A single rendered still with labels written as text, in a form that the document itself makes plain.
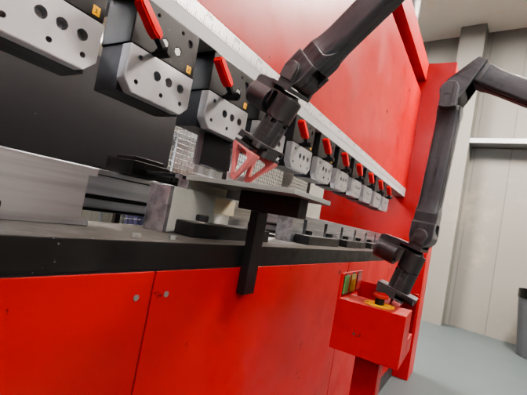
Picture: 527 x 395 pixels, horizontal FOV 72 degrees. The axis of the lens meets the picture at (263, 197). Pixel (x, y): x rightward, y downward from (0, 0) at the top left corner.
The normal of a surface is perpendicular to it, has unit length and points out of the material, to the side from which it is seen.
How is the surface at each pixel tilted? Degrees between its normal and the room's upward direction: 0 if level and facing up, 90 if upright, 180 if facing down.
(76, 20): 90
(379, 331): 90
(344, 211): 90
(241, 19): 90
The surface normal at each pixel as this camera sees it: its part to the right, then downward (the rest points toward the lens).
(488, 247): -0.59, -0.15
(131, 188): 0.84, 0.13
